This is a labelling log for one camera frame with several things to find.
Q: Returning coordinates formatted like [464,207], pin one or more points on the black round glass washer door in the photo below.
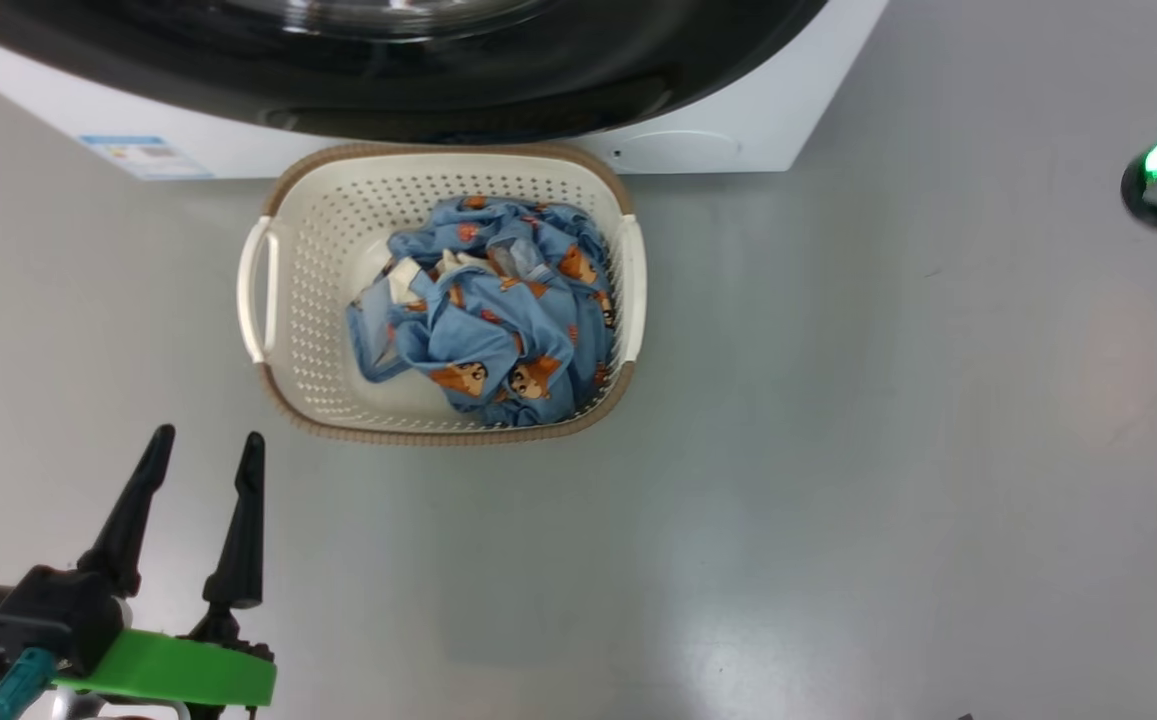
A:
[138,60]

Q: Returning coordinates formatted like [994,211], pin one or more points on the round white filter cover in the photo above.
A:
[683,148]

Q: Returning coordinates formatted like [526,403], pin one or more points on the cream perforated laundry basket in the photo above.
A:
[318,250]

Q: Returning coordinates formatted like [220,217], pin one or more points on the blue energy label sticker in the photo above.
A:
[143,157]

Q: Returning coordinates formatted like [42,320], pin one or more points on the white front-load washing machine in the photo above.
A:
[788,90]

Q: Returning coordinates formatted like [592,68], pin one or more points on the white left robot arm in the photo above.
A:
[78,708]

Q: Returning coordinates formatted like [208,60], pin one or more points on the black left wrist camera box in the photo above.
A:
[48,620]

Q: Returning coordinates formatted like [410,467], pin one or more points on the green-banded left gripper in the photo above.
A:
[188,675]

